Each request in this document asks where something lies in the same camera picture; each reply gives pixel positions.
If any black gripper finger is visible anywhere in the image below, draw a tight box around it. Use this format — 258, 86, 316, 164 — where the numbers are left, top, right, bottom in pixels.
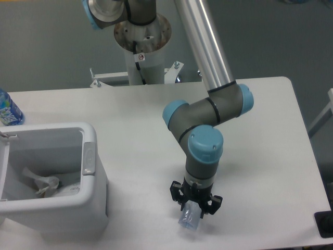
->
170, 181, 188, 210
199, 194, 223, 218

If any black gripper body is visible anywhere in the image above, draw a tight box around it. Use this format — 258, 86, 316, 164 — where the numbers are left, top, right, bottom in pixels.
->
182, 178, 213, 204

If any clear plastic water bottle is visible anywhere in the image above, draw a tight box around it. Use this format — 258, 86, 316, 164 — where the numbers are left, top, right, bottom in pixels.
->
178, 201, 201, 231

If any white paper trash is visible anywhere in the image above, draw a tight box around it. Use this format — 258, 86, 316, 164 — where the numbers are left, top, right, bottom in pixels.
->
22, 167, 60, 196

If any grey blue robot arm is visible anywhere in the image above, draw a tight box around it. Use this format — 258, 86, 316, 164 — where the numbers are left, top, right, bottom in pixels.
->
82, 1, 254, 215

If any white plastic trash can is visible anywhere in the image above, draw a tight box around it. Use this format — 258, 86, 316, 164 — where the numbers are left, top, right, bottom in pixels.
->
1, 122, 108, 233

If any white box in bin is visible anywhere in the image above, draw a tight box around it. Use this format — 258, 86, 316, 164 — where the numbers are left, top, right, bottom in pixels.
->
52, 182, 81, 197

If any black clamp at table edge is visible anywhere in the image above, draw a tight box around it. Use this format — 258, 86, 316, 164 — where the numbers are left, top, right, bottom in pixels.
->
314, 210, 332, 239

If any blue labelled water bottle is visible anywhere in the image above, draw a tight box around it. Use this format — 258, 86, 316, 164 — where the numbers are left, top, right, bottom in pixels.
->
1, 89, 24, 126

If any white frame at right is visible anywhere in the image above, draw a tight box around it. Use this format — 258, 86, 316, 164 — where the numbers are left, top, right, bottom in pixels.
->
308, 88, 332, 138

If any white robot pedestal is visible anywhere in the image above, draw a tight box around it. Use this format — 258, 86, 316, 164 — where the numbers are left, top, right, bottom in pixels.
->
89, 13, 206, 89

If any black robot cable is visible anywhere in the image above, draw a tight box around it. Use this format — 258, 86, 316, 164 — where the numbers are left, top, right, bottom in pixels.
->
132, 40, 147, 85

